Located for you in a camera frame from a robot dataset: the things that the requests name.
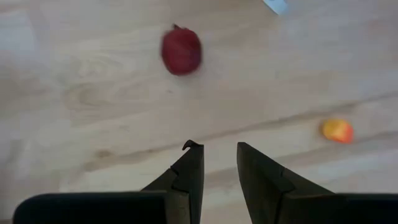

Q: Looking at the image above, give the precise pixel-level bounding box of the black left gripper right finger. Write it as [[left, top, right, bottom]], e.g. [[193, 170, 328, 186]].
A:
[[237, 142, 335, 224]]

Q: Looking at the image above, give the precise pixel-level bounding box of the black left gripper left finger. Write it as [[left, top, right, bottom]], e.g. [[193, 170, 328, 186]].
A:
[[141, 139, 205, 224]]

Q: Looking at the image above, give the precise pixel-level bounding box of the small peach fruit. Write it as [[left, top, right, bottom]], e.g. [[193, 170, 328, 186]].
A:
[[319, 118, 355, 144]]

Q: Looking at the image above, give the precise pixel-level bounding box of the dark red fruit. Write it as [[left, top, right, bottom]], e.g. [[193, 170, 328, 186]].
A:
[[160, 24, 203, 77]]

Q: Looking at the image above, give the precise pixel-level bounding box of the white perforated metal shelf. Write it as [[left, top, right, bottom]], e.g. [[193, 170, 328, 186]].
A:
[[262, 0, 289, 16]]

